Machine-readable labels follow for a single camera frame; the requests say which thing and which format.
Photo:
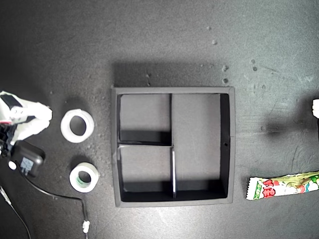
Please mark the large white tape roll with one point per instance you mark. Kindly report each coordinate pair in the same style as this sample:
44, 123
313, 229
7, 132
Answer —
65, 125

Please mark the white tape roll green core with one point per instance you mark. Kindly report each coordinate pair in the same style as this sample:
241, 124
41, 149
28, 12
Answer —
73, 178

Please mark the printed wrapper snack bar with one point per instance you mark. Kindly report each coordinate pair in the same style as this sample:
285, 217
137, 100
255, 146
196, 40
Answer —
274, 186

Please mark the black tray with wells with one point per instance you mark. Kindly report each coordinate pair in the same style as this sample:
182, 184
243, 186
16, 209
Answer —
197, 119

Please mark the small black camera box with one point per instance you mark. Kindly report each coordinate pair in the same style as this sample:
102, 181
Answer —
27, 159

